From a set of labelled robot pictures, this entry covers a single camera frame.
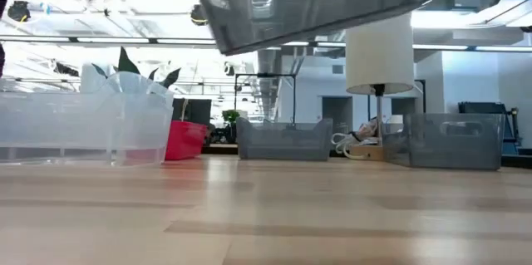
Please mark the grey translucent plastic basket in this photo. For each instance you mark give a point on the grey translucent plastic basket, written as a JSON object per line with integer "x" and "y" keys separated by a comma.
{"x": 453, "y": 148}
{"x": 311, "y": 11}
{"x": 284, "y": 144}

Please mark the small green background plant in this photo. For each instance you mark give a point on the small green background plant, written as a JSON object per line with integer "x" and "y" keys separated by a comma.
{"x": 230, "y": 115}

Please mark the black background monitor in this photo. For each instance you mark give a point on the black background monitor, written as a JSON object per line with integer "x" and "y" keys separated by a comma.
{"x": 199, "y": 111}

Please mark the red plastic mesh basket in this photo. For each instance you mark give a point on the red plastic mesh basket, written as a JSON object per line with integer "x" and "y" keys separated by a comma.
{"x": 187, "y": 140}

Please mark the black round ceiling device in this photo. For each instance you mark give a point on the black round ceiling device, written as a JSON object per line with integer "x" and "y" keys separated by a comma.
{"x": 198, "y": 15}
{"x": 18, "y": 11}

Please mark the white shade wooden base lamp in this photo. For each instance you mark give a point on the white shade wooden base lamp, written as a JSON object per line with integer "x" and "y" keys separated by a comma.
{"x": 378, "y": 57}

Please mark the dark blue equipment cart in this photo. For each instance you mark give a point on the dark blue equipment cart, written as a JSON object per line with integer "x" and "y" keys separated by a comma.
{"x": 482, "y": 108}

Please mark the silver ventilation duct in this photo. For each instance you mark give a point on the silver ventilation duct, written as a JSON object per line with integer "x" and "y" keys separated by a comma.
{"x": 268, "y": 74}

